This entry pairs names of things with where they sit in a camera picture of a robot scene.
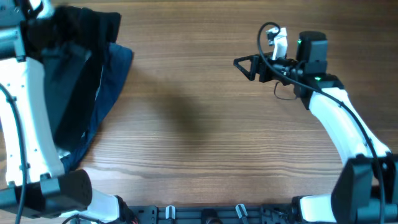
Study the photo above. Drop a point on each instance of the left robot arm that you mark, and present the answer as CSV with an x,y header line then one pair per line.
x,y
37,184

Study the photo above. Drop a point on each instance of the navy blue shorts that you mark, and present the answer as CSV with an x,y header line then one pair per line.
x,y
118,60

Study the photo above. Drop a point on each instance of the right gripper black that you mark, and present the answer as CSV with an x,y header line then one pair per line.
x,y
256,63

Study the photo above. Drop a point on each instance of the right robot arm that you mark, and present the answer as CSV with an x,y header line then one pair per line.
x,y
366,190

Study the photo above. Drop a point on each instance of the black shorts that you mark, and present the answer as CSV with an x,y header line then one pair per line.
x,y
71,44

